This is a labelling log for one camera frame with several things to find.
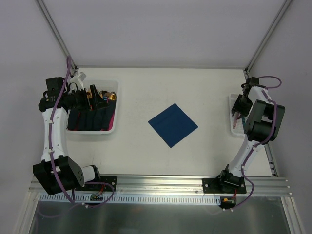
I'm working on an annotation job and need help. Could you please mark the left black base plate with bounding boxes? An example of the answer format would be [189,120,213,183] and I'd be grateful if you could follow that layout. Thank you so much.
[81,175,117,192]

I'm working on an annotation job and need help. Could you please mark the spoon with green handle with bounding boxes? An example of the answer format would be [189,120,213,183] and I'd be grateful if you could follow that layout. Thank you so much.
[241,117,246,127]

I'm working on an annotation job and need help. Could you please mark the blue paper napkin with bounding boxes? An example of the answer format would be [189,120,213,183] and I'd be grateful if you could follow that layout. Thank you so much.
[148,103,198,148]

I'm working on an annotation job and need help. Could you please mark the rolled dark napkin bundles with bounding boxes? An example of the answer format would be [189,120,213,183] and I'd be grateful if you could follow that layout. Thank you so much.
[67,100,117,132]

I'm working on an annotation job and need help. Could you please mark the gold utensils in bin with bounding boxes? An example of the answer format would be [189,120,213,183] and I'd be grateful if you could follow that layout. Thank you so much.
[95,90,117,102]

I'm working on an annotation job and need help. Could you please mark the white plastic bin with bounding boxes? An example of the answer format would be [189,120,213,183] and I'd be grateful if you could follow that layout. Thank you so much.
[67,78,120,135]

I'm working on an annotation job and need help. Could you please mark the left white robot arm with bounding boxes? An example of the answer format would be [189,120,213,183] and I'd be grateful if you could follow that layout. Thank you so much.
[33,77,116,195]

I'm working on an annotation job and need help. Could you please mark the fork with pink handle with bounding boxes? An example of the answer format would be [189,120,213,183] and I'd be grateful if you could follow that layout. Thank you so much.
[233,117,238,129]

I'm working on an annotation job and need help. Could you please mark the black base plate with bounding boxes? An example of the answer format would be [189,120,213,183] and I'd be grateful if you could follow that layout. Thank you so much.
[202,177,247,194]
[81,175,117,192]

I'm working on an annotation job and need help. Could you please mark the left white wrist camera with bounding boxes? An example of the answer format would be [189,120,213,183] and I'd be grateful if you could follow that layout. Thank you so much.
[70,72,86,91]

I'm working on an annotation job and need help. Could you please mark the aluminium mounting rail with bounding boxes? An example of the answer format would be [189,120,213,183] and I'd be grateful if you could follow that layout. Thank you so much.
[112,175,293,197]

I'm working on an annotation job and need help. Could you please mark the white perforated utensil tray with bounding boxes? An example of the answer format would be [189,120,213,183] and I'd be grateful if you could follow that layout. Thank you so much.
[229,94,248,137]

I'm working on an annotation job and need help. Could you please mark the white slotted cable duct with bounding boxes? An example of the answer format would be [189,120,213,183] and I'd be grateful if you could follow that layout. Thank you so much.
[39,194,221,205]

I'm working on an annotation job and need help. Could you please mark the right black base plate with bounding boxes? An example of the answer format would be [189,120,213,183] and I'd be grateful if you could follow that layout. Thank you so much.
[202,177,247,194]

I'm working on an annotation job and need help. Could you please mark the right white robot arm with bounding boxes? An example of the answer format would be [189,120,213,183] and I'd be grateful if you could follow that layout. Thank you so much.
[216,76,286,194]

